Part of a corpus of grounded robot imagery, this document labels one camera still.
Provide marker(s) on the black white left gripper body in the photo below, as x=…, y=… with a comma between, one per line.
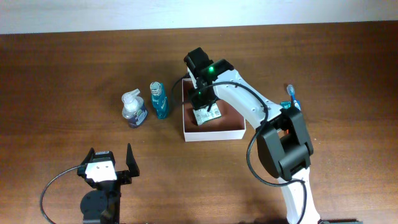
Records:
x=123, y=178

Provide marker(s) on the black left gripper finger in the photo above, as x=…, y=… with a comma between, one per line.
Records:
x=88, y=157
x=131, y=162

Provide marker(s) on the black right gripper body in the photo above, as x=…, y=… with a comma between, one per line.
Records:
x=199, y=99

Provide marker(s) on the green white soap packet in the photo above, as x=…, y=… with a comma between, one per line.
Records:
x=203, y=115

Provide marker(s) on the pink cardboard box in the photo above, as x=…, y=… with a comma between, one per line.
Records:
x=231, y=125

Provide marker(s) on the blue white capped toothbrush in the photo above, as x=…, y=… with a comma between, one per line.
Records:
x=291, y=93

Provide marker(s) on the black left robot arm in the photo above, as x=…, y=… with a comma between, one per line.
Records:
x=102, y=204

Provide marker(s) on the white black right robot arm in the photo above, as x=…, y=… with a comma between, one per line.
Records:
x=278, y=154

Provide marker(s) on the clear hand soap pump bottle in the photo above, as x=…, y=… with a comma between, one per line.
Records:
x=134, y=110

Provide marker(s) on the teal mouthwash bottle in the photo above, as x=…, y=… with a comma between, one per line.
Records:
x=159, y=100

